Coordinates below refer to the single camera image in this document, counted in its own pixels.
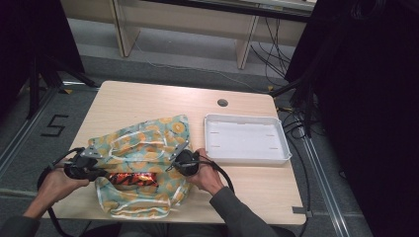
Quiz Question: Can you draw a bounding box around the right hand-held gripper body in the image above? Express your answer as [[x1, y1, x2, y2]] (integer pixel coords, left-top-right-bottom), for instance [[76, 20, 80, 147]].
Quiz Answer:
[[165, 140, 201, 178]]

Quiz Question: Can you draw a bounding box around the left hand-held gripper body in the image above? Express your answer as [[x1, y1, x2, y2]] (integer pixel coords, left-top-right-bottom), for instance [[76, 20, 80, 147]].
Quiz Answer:
[[63, 144, 109, 182]]

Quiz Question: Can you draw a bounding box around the fruit-print fabric bag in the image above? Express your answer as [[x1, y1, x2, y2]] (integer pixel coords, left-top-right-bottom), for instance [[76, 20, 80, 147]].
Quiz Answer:
[[87, 114, 196, 220]]

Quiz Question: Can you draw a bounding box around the red orange snack packet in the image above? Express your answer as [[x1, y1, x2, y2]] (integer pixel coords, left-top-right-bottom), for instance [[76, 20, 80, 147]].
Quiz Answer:
[[108, 171, 160, 189]]

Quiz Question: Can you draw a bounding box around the person's right hand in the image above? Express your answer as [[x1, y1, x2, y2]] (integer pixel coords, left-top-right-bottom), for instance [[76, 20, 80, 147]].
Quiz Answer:
[[185, 147, 225, 198]]

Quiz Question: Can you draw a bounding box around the person's left hand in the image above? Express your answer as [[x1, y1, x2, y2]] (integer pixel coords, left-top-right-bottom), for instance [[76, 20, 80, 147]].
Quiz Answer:
[[37, 160, 91, 205]]

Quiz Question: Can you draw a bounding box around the white plastic tray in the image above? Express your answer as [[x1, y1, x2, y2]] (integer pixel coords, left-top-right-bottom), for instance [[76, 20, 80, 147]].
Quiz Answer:
[[203, 113, 293, 166]]

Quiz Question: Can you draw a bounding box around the black tripod stand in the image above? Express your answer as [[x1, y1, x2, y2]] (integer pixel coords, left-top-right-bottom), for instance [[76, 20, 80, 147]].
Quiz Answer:
[[25, 53, 100, 120], [269, 74, 318, 139]]

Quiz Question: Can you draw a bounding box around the grey tape strip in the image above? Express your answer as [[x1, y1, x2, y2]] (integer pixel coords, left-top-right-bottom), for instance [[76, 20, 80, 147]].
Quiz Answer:
[[292, 205, 314, 218]]

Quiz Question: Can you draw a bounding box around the black curtain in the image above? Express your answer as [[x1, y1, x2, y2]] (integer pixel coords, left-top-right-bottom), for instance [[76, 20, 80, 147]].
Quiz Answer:
[[284, 0, 419, 237], [0, 0, 86, 115]]

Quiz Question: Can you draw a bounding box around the light wooden desk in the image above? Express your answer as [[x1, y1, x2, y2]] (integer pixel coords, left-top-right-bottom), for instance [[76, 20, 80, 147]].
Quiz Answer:
[[60, 0, 318, 70]]

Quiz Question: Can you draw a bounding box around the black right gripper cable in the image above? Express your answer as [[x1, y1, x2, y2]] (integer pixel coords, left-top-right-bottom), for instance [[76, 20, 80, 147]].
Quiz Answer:
[[197, 159, 236, 194]]

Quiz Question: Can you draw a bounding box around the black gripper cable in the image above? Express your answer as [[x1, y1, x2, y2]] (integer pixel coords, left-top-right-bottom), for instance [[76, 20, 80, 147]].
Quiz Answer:
[[36, 147, 86, 237], [197, 159, 236, 194]]

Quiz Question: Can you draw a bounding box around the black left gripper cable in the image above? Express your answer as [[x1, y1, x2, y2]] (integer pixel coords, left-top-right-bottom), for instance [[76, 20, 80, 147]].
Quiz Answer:
[[36, 147, 86, 237]]

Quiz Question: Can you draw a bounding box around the metal floor rail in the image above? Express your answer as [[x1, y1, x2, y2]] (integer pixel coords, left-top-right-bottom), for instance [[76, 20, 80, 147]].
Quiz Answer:
[[0, 81, 100, 174], [301, 134, 352, 237]]

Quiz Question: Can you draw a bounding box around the thin white floor cable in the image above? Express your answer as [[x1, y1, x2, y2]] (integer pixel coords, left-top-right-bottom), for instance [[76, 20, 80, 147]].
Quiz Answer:
[[132, 39, 267, 95]]

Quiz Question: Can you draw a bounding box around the black floor cable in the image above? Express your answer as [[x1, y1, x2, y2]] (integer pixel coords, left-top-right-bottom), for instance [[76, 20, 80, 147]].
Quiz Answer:
[[276, 106, 313, 237]]

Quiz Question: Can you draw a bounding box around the bundle of black cables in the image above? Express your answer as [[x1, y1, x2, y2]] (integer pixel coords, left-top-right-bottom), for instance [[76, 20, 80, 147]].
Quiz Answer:
[[249, 16, 294, 87]]

